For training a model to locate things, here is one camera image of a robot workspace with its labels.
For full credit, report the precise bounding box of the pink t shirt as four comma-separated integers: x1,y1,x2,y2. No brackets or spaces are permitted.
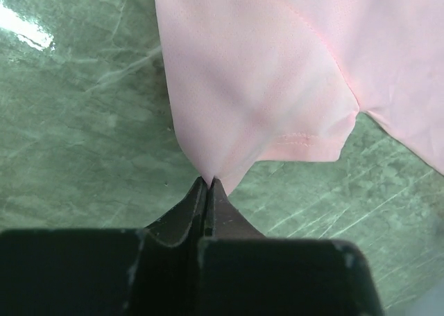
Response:
155,0,443,193

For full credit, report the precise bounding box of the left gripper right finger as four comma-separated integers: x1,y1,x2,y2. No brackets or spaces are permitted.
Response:
197,179,384,315

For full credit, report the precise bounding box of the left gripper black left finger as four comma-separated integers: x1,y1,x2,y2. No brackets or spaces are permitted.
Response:
1,178,207,315

